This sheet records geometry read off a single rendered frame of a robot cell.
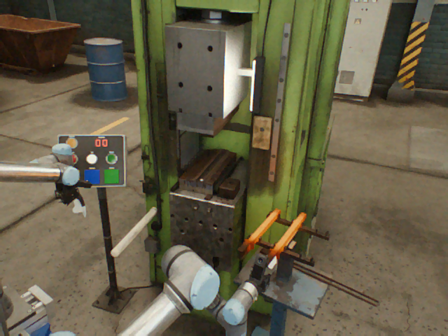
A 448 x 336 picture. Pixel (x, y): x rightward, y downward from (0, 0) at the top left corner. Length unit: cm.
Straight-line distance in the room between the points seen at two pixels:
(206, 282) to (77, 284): 194
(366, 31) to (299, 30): 513
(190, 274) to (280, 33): 115
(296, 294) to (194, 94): 106
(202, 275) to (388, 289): 214
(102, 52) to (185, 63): 465
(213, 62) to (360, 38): 529
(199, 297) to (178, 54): 114
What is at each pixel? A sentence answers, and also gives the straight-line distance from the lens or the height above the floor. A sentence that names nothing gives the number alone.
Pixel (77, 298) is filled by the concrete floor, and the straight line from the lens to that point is 294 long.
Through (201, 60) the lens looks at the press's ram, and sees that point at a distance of 185.
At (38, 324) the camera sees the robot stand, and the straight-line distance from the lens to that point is 187.
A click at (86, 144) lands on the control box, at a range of 218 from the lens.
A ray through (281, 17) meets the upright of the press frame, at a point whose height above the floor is 182.
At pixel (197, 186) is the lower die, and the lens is 210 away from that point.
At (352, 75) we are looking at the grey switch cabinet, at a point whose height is 42.
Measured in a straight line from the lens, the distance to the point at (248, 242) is 172.
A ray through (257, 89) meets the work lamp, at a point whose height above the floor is 150.
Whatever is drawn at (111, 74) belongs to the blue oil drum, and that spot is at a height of 44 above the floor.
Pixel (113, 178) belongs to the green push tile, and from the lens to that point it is 214.
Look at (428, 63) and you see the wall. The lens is 767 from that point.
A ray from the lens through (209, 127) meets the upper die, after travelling 193.
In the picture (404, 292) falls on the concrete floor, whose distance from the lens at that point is 317.
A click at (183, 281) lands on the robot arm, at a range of 119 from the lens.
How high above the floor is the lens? 202
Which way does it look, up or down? 28 degrees down
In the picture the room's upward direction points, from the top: 2 degrees clockwise
